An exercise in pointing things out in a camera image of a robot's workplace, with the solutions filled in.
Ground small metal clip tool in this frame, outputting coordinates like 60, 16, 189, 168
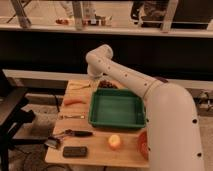
44, 137, 61, 149

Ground green plastic tray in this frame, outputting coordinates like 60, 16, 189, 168
88, 88, 146, 130

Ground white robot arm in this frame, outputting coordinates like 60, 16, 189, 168
86, 44, 205, 171

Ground yellow apple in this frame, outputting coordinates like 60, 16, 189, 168
108, 134, 122, 150

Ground orange carrot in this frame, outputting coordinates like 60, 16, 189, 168
64, 99, 86, 106

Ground red bowl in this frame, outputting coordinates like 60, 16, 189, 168
138, 131, 148, 159

